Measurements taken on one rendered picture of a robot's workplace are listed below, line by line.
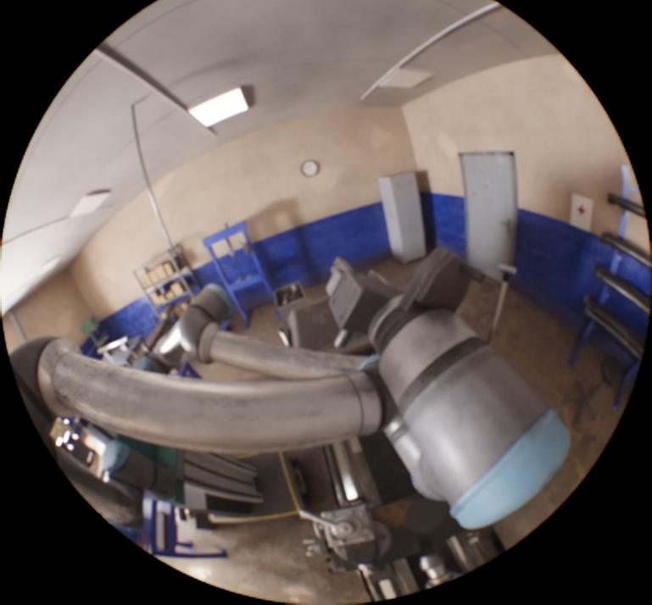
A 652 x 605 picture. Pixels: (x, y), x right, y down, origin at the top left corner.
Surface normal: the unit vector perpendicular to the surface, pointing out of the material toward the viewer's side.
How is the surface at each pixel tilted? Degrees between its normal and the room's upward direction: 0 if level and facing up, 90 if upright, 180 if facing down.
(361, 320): 90
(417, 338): 20
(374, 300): 90
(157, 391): 27
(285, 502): 0
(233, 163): 90
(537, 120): 90
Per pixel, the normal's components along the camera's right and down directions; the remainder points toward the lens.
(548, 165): -0.94, 0.34
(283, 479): -0.27, -0.85
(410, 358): -0.78, -0.48
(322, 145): 0.21, 0.40
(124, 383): 0.19, -0.90
